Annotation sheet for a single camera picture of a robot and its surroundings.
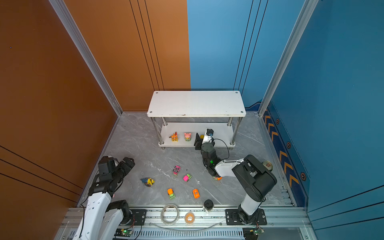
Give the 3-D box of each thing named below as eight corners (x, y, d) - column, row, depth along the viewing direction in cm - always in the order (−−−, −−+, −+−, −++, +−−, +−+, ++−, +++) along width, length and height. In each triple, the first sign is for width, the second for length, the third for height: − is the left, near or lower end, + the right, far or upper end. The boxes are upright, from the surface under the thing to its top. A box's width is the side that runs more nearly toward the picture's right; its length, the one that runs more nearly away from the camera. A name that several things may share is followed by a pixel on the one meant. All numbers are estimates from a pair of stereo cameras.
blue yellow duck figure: (141, 186, 85) (139, 184, 82) (142, 180, 88) (141, 177, 85) (154, 186, 85) (152, 184, 82) (155, 180, 88) (153, 177, 85)
